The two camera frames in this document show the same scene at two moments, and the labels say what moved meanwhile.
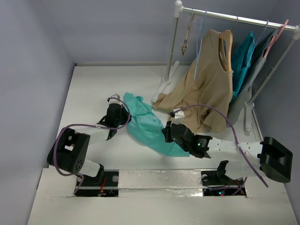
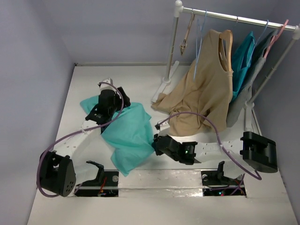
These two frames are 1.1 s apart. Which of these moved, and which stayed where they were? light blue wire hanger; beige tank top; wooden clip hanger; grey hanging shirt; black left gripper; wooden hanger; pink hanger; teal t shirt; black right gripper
Moved: teal t shirt; black right gripper; black left gripper
Stayed: beige tank top; wooden hanger; pink hanger; light blue wire hanger; wooden clip hanger; grey hanging shirt
